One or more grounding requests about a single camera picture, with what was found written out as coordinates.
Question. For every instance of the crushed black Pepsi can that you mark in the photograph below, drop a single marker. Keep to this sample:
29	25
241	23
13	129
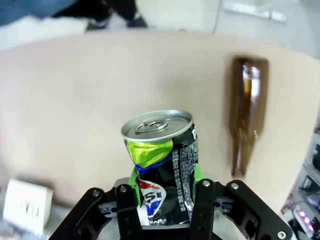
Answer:
162	160

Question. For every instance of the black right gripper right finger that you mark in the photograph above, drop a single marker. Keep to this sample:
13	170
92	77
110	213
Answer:
232	210

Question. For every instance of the white metal floor rail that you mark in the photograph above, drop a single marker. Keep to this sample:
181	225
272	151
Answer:
255	11

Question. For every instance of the electronics rack with pink lights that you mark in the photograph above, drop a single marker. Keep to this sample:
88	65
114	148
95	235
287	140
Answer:
303	190

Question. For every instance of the person's black shoe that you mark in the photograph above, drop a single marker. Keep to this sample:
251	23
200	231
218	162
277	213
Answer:
137	20
98	20

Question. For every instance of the brown glass bottle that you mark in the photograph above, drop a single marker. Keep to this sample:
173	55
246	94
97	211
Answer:
247	112

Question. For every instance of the white printed paper box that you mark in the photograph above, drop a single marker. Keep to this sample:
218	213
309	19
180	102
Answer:
25	206

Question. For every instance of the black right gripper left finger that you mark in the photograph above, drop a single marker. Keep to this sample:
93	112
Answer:
105	210

